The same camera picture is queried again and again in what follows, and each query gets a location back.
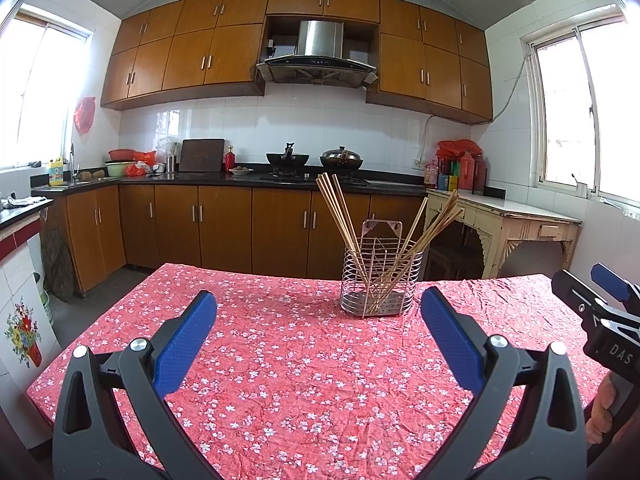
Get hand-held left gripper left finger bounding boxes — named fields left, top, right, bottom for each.
left=52, top=289, right=221, bottom=480

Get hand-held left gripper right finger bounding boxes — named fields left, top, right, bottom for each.
left=420, top=287, right=588, bottom=480

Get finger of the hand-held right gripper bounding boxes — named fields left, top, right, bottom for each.
left=550, top=269, right=606, bottom=323
left=590, top=262, right=640, bottom=313

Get metal wire chopstick holder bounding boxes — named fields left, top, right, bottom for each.
left=340, top=219, right=426, bottom=318

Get set of wooden chopsticks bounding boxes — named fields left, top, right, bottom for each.
left=316, top=172, right=465, bottom=317

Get person's right hand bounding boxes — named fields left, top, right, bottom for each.
left=586, top=374, right=621, bottom=445

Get dark wooden stool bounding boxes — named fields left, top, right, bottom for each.
left=427, top=246, right=486, bottom=281

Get cream wooden side table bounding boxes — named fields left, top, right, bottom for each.
left=425, top=187, right=583, bottom=281

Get wooden base cabinets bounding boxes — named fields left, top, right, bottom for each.
left=47, top=182, right=431, bottom=291

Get red floral tablecloth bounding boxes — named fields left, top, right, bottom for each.
left=25, top=262, right=613, bottom=480

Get dark red thermos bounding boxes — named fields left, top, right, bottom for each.
left=472, top=154, right=488, bottom=196

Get dark mesh bag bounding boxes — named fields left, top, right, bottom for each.
left=40, top=210, right=76, bottom=302

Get bright red thermos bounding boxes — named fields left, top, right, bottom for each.
left=457, top=150, right=475, bottom=192

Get black kitchen countertop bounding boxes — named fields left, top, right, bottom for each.
left=31, top=170, right=431, bottom=198

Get white tiled kitchen counter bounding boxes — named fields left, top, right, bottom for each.
left=0, top=199, right=63, bottom=391

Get large sliding window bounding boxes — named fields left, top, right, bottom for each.
left=520, top=2, right=640, bottom=218

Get dark wooden cutting board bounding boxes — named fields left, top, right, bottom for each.
left=178, top=138, right=226, bottom=173

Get black gas stove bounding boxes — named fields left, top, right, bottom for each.
left=260, top=172, right=368, bottom=183

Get black open wok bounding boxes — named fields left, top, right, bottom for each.
left=265, top=142, right=310, bottom=176

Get dark lidded wok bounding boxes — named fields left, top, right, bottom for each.
left=320, top=146, right=364, bottom=171

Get grey cloth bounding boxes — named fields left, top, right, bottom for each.
left=0, top=195, right=48, bottom=209

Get hanging red plastic bag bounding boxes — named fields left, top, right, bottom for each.
left=73, top=96, right=97, bottom=135

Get small kitchen window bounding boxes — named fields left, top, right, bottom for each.
left=0, top=2, right=95, bottom=171

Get steel range hood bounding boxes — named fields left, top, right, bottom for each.
left=256, top=20, right=378, bottom=90

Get white wall cable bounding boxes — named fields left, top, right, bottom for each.
left=419, top=57, right=529, bottom=166

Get wooden wall cabinets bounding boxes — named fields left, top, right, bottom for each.
left=100, top=0, right=495, bottom=125

